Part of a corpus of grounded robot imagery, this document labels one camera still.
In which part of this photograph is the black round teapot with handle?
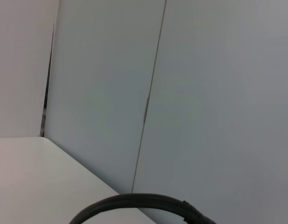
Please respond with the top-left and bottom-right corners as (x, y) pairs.
(69, 193), (221, 224)

